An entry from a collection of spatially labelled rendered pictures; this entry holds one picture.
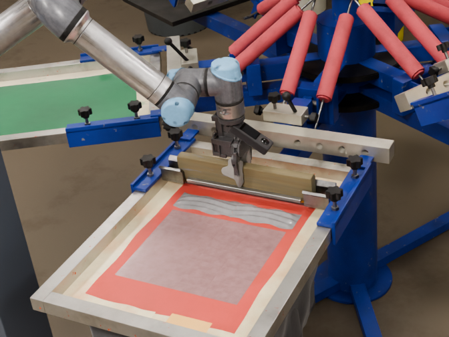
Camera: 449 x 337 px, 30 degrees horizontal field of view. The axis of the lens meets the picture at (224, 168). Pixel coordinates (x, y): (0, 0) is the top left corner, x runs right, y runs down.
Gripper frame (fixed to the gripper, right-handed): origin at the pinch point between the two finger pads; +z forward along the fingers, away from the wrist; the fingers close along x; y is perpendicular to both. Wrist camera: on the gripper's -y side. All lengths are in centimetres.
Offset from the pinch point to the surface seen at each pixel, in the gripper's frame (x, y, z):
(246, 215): 9.4, -4.4, 4.8
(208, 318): 49, -13, 5
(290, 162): -15.1, -7.1, 2.0
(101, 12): -326, 283, 101
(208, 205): 8.2, 7.9, 4.9
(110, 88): -49, 77, 5
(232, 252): 24.4, -7.4, 5.5
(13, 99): -32, 108, 5
